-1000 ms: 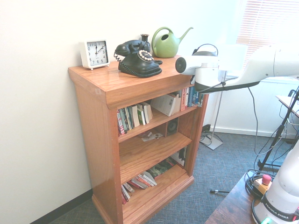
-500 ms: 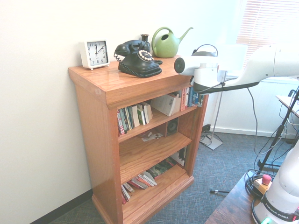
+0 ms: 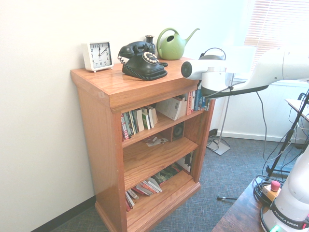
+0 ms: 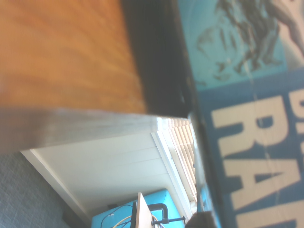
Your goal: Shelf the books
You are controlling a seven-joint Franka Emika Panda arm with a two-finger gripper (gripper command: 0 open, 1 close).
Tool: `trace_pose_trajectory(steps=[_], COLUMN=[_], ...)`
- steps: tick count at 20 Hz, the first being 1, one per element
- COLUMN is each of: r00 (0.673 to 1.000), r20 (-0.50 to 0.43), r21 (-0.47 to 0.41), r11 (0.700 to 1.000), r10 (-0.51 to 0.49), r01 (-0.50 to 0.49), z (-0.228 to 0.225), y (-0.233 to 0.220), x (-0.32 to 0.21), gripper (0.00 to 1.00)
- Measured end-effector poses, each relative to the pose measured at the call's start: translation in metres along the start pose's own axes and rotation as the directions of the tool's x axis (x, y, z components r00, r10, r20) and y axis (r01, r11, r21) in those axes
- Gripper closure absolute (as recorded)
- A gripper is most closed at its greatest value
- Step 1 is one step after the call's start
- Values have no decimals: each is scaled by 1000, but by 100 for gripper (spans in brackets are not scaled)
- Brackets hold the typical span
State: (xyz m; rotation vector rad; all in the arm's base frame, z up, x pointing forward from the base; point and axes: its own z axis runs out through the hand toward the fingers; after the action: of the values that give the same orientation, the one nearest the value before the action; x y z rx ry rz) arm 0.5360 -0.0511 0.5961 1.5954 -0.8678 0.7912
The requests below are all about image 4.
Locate black floor cable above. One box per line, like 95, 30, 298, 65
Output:
101, 204, 137, 228

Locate wooden bookshelf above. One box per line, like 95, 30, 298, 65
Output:
0, 0, 194, 154

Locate light wooden board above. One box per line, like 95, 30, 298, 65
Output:
135, 192, 154, 228

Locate window blinds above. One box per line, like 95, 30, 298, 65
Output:
163, 118, 198, 202

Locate blue paperback book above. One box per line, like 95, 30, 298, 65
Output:
122, 0, 304, 228

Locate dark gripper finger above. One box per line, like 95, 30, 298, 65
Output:
186, 210, 223, 228

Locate black clamp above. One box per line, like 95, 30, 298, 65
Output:
147, 203, 186, 228

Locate light blue cloth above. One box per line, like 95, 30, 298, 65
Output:
91, 188, 190, 228

